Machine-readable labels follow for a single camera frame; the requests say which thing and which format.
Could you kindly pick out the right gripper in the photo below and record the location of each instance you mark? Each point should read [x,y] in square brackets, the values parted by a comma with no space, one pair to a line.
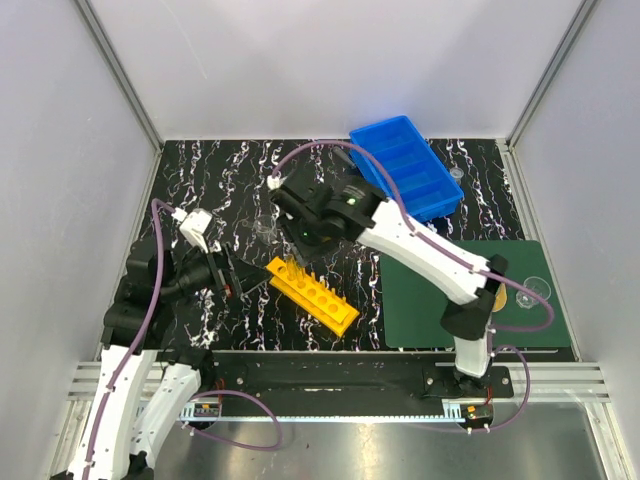
[302,251]

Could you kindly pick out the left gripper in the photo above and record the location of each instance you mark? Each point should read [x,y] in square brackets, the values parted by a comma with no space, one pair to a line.
[223,275]

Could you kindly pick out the clear round flask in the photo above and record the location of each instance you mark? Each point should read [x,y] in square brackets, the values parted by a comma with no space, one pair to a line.
[265,229]

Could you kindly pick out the yellow test tube rack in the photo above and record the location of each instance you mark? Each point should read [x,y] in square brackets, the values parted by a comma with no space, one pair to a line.
[316,298]

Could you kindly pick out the blue plastic compartment bin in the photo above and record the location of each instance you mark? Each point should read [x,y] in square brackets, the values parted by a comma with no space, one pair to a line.
[426,187]

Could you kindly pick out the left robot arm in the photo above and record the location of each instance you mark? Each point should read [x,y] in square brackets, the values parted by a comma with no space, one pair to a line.
[141,388]

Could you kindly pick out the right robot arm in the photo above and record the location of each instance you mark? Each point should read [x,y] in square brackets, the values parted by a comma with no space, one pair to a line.
[378,222]

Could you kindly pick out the green mat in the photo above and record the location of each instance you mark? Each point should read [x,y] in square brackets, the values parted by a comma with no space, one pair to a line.
[413,307]

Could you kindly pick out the small clear vial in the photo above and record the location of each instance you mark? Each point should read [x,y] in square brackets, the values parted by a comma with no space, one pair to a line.
[456,173]

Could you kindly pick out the clear glass beaker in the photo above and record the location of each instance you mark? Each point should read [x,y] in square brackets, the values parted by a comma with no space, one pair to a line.
[535,288]

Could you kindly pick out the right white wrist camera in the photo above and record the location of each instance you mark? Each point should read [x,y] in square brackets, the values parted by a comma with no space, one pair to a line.
[275,182]

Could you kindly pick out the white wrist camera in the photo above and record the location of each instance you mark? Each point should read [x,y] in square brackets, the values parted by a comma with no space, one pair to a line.
[275,182]
[193,226]

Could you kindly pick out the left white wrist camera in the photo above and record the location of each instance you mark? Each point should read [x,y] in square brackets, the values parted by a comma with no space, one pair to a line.
[193,226]

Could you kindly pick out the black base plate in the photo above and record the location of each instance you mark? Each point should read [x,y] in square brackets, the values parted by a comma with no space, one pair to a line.
[426,375]

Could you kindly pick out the aluminium frame rail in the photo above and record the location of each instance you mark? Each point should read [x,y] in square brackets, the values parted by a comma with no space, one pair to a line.
[106,49]

